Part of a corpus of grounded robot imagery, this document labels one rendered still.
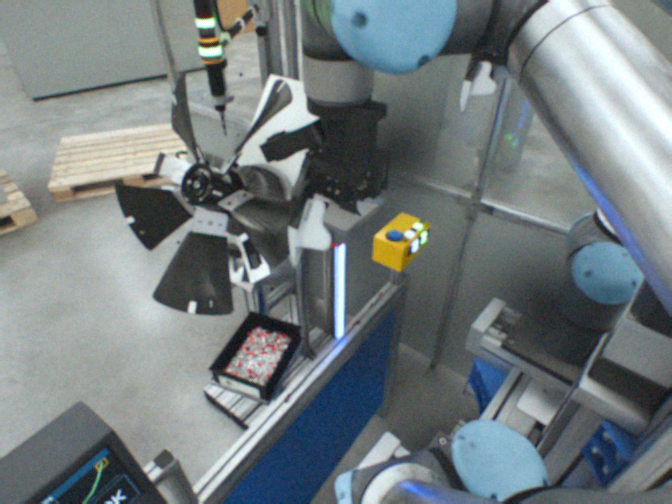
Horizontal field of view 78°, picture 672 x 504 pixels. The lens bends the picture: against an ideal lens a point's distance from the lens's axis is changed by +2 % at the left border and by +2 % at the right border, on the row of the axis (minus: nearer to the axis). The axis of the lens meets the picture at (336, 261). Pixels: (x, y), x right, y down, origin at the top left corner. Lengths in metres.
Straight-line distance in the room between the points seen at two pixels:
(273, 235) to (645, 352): 0.75
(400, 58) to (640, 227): 0.18
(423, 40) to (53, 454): 0.63
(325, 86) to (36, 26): 6.05
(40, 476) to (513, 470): 0.58
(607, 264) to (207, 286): 0.96
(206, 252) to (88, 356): 1.48
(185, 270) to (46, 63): 5.42
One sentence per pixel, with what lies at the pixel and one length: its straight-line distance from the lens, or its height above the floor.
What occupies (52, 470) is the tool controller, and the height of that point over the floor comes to 1.25.
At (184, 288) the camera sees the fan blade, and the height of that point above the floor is 0.98.
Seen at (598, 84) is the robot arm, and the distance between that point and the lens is 0.32.
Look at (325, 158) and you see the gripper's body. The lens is 0.49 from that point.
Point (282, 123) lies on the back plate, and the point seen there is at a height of 1.25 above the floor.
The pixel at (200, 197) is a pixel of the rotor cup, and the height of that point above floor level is 1.20.
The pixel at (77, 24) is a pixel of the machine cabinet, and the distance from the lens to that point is 6.47.
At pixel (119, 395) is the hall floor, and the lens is 2.35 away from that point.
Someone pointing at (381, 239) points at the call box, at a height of 1.07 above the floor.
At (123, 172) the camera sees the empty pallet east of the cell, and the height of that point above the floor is 0.15.
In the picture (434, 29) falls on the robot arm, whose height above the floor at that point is 1.72.
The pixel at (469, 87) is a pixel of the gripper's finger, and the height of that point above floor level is 1.53.
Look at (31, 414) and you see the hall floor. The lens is 2.49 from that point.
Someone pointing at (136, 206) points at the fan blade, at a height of 1.09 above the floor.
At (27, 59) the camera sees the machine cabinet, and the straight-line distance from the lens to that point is 6.46.
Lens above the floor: 1.78
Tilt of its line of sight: 40 degrees down
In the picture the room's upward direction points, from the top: straight up
